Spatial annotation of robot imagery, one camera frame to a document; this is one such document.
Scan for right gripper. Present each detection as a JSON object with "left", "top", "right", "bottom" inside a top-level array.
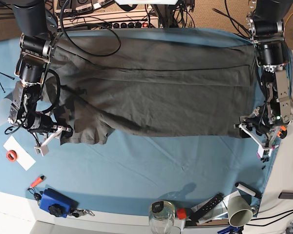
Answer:
[{"left": 26, "top": 114, "right": 73, "bottom": 146}]

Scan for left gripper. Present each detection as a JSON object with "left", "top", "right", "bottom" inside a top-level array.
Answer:
[{"left": 233, "top": 107, "right": 280, "bottom": 148}]

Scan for dark grey T-shirt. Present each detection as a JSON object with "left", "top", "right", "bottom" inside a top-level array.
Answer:
[{"left": 51, "top": 39, "right": 256, "bottom": 144}]

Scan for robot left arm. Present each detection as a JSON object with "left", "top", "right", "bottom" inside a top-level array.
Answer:
[{"left": 238, "top": 0, "right": 293, "bottom": 150}]

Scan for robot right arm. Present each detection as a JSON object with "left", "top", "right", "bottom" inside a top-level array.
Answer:
[{"left": 4, "top": 0, "right": 73, "bottom": 140}]

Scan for orange black utility knife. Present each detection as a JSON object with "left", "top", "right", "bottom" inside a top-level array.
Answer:
[{"left": 277, "top": 126, "right": 287, "bottom": 139}]

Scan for white paper sheet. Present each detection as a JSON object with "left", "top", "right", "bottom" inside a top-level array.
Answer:
[{"left": 3, "top": 136, "right": 36, "bottom": 171}]

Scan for white black marker roll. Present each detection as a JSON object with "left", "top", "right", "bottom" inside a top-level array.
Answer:
[{"left": 235, "top": 182, "right": 262, "bottom": 199}]

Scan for orange marker pen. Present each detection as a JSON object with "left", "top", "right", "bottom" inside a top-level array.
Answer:
[{"left": 27, "top": 175, "right": 45, "bottom": 191}]

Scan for orange tape roll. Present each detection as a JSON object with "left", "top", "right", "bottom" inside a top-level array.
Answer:
[{"left": 6, "top": 150, "right": 18, "bottom": 162}]

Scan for blue clamp block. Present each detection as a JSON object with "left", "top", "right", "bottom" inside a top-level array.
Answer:
[{"left": 39, "top": 188, "right": 73, "bottom": 218}]

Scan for blue table cloth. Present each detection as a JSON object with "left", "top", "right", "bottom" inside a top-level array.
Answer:
[{"left": 0, "top": 29, "right": 274, "bottom": 215}]

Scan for grey adapter box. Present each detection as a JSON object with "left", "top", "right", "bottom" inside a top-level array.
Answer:
[{"left": 278, "top": 191, "right": 293, "bottom": 200}]

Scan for metal carabiner keys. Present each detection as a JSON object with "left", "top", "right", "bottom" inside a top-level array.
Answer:
[{"left": 69, "top": 209, "right": 95, "bottom": 218}]

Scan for black zip tie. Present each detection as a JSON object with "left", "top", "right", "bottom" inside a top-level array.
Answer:
[{"left": 0, "top": 60, "right": 15, "bottom": 94}]

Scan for grey-green mug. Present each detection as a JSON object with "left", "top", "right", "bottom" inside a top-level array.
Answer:
[{"left": 227, "top": 196, "right": 258, "bottom": 227}]

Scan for black remote control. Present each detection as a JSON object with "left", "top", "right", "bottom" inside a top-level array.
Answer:
[{"left": 189, "top": 194, "right": 223, "bottom": 221}]

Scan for orange cube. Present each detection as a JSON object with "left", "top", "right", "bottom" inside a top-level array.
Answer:
[{"left": 177, "top": 208, "right": 187, "bottom": 220}]

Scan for glass jar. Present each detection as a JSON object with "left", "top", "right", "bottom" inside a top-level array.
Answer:
[{"left": 148, "top": 200, "right": 175, "bottom": 234}]

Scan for black power strip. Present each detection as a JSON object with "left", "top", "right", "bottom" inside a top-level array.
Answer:
[{"left": 112, "top": 21, "right": 149, "bottom": 29}]

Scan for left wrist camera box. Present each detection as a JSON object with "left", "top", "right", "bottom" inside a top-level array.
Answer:
[{"left": 256, "top": 145, "right": 275, "bottom": 158}]

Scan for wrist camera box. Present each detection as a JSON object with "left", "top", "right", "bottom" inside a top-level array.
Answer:
[
  {"left": 34, "top": 145, "right": 49, "bottom": 156},
  {"left": 256, "top": 145, "right": 275, "bottom": 158}
]

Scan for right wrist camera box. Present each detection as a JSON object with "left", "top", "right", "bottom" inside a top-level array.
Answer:
[{"left": 34, "top": 145, "right": 49, "bottom": 156}]

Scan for yellow cable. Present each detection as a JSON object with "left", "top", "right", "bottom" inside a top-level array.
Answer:
[{"left": 283, "top": 10, "right": 293, "bottom": 30}]

